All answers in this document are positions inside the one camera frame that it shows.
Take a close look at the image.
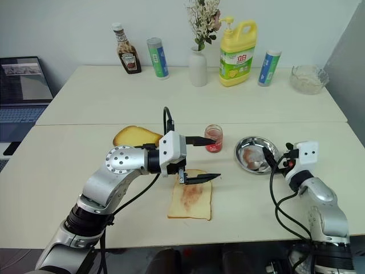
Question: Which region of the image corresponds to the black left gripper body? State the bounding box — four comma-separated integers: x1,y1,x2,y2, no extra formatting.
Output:
166,158,189,185

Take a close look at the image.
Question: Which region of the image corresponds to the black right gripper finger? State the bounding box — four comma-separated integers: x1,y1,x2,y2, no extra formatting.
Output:
262,146,279,168

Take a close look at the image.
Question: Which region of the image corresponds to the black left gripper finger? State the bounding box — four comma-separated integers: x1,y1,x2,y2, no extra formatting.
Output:
184,136,217,147
183,172,222,186

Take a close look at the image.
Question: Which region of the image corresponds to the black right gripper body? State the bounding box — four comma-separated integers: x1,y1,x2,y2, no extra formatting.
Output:
277,142,301,177

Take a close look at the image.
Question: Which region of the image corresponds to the metal spoon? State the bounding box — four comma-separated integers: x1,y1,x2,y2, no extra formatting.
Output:
246,160,269,172

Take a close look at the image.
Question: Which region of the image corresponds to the white bread slice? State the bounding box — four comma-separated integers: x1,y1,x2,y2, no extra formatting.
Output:
167,169,213,221

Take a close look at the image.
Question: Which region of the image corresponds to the small glass jam jar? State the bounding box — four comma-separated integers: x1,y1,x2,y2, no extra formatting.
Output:
204,124,224,153

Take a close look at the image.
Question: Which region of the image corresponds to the yellow toasted bread slice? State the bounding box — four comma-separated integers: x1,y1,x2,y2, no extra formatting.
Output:
112,125,165,147

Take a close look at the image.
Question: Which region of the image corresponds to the round metal plate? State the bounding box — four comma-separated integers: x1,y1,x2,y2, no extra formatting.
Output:
234,136,279,174

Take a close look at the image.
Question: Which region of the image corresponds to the white ceramic vase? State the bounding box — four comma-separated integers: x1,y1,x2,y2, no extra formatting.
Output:
188,46,208,87

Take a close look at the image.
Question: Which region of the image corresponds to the clear glass bowl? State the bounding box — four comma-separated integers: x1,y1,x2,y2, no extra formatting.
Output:
289,65,330,95

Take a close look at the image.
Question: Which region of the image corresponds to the yellow detergent pump bottle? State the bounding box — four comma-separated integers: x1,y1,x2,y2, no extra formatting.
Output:
218,16,258,88

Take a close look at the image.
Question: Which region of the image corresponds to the blue green cylinder canister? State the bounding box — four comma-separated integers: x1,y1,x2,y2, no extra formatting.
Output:
257,50,283,87
146,37,171,80

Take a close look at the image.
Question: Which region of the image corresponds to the ketchup bottle with white cap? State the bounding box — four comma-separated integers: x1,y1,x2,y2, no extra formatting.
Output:
111,22,143,76

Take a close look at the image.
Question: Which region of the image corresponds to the dried flower bouquet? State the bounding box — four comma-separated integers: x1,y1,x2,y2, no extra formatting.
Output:
185,0,223,53

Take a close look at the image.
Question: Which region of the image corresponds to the black smartphone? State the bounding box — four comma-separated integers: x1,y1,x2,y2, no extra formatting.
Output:
3,141,22,156

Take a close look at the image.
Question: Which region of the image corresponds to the open grey laptop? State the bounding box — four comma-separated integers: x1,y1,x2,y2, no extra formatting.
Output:
0,56,55,143

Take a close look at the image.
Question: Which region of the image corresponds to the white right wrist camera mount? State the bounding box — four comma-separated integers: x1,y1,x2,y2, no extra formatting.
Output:
283,139,319,184

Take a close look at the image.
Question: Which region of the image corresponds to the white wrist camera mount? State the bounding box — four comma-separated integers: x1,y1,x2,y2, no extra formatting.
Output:
283,139,319,184
158,131,188,178

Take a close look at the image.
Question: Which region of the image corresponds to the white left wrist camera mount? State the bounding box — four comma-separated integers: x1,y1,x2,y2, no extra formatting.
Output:
158,131,188,178

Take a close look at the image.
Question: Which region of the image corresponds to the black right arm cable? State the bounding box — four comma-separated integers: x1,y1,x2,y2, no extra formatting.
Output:
269,154,317,274

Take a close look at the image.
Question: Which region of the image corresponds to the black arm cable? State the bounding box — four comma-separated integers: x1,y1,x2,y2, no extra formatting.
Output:
269,154,317,274
98,106,176,274

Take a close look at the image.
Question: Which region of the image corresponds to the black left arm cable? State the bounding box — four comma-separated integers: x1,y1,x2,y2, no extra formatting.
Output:
98,106,176,274

